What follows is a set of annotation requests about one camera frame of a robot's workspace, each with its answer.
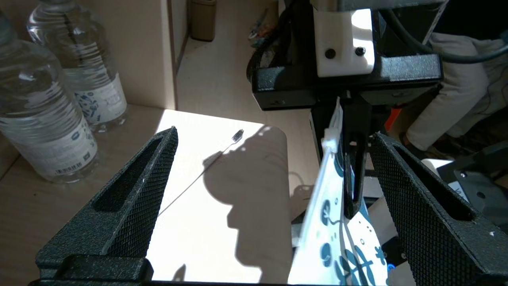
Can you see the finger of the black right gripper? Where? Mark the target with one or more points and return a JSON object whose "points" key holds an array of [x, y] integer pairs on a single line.
{"points": [[355, 119], [320, 123]]}

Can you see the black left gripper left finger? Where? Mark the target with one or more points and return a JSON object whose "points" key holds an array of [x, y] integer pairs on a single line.
{"points": [[131, 214]]}

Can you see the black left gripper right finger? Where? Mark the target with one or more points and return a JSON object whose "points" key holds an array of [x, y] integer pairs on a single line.
{"points": [[432, 234]]}

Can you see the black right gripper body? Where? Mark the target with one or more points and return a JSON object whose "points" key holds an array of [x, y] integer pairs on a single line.
{"points": [[285, 87]]}

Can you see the white floral plastic pouch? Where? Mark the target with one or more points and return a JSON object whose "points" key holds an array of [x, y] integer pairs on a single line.
{"points": [[317, 238]]}

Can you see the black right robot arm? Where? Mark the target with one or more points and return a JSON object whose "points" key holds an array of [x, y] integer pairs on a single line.
{"points": [[295, 31]]}

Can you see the light wooden shelf table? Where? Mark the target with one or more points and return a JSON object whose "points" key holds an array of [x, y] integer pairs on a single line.
{"points": [[186, 246]]}

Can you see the person in white trousers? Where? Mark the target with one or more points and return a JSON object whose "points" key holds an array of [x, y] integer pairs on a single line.
{"points": [[456, 99]]}

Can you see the tan waste bin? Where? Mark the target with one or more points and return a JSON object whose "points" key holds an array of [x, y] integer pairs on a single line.
{"points": [[203, 20]]}

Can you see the clear plastic water bottle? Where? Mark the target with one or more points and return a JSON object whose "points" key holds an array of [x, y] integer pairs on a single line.
{"points": [[39, 119], [91, 79]]}

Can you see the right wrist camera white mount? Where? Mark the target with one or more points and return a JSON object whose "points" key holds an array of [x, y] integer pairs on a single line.
{"points": [[341, 43]]}

